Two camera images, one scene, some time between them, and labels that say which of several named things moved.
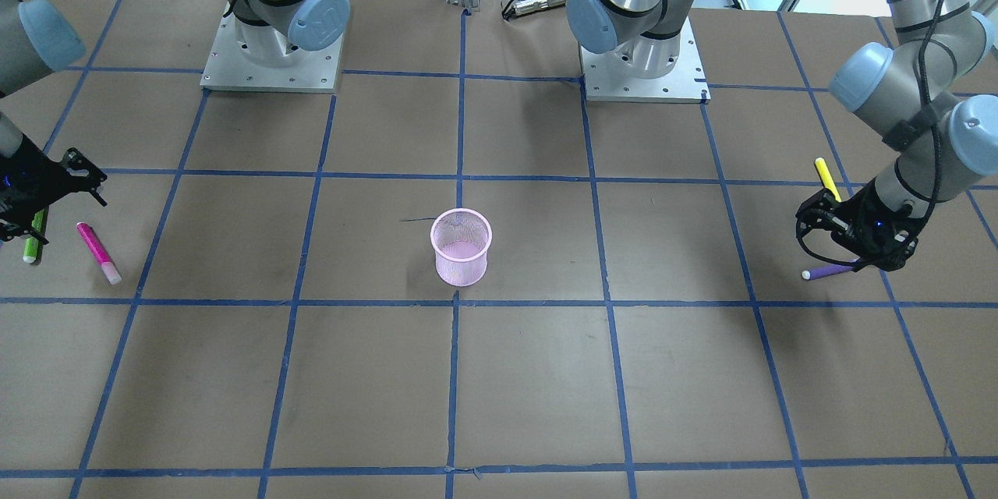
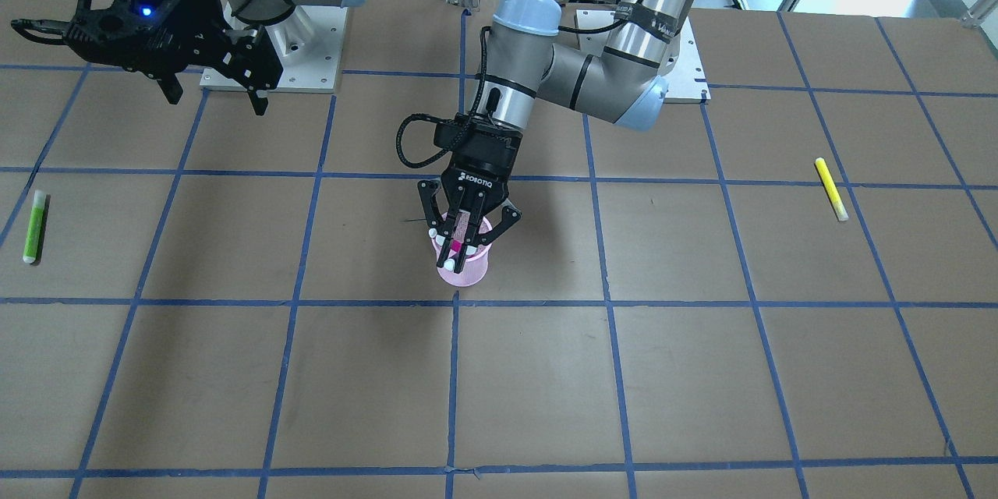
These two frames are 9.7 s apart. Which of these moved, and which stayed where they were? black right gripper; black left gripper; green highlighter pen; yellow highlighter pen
Moved: black left gripper; black right gripper
Stayed: green highlighter pen; yellow highlighter pen
